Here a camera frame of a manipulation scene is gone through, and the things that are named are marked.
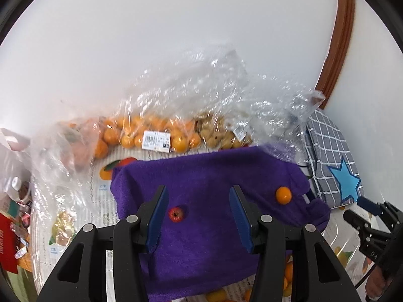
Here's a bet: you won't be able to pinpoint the pile of orange persimmons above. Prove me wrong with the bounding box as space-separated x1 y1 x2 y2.
60 119 109 170

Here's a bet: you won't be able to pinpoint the brown wooden door frame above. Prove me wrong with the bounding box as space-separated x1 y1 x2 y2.
315 0 356 110

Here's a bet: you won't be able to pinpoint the white price label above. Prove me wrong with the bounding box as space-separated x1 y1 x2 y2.
142 131 172 152
233 123 250 142

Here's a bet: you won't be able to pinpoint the grey checked cushion, blue star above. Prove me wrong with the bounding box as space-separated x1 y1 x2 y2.
304 108 366 210

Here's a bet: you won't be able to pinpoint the clear plastic bag with longans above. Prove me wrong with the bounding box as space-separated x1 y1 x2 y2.
193 46 263 151

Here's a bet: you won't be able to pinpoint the person's right hand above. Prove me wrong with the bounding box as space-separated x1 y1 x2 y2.
365 266 391 300

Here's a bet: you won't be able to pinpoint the small red fruit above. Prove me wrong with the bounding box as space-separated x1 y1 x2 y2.
168 207 184 224

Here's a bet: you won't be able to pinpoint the pile of brown longans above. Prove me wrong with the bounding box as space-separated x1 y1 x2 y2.
197 113 252 150

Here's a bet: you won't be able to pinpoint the white plastic bag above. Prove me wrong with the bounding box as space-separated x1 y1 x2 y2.
0 128 32 202

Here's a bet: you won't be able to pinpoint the small colourful packets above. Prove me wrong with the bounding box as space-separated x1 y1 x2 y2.
6 176 32 258

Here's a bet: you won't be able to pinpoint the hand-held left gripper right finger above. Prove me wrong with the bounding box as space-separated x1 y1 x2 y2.
229 185 362 302

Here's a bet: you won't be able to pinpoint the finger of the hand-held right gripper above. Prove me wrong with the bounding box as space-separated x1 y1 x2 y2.
357 197 397 217
343 209 374 243

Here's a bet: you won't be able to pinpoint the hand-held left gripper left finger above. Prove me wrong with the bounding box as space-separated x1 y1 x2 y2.
38 185 169 302

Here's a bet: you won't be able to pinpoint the large empty clear plastic bag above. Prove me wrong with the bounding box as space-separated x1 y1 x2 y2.
246 72 326 164

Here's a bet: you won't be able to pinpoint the pile of bagged oranges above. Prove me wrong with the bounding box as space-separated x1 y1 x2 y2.
102 116 202 154

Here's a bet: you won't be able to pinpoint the orange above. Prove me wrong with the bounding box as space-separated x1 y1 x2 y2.
275 186 292 204

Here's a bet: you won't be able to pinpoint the red packet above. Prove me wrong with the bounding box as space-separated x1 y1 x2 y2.
0 212 30 274

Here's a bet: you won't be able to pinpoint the clear plastic bag with persimmons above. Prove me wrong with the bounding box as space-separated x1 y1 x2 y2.
30 116 109 196

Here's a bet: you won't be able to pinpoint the purple towel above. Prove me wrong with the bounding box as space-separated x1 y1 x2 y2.
110 146 331 302

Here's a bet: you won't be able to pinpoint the clear plastic bag with oranges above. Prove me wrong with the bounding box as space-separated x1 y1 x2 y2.
116 79 205 155

